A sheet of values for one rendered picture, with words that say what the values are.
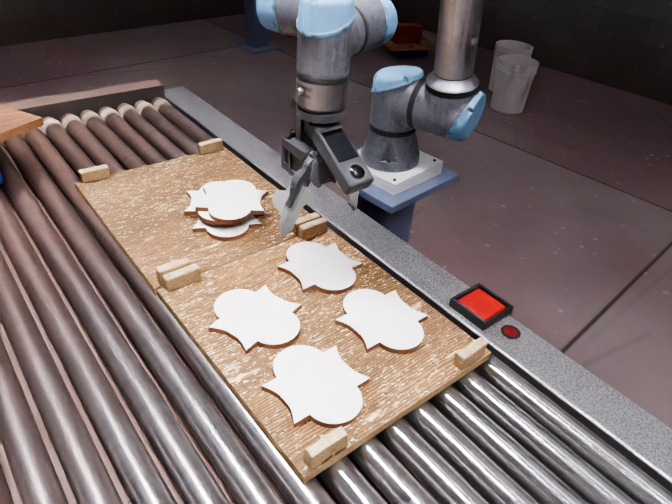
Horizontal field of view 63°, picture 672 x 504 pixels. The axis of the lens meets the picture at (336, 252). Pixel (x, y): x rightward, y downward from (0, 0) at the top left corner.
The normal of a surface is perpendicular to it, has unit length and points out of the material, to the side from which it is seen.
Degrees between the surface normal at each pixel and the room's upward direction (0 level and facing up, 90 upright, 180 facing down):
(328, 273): 0
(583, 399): 0
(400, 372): 0
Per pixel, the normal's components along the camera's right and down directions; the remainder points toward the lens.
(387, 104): -0.54, 0.49
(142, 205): 0.07, -0.81
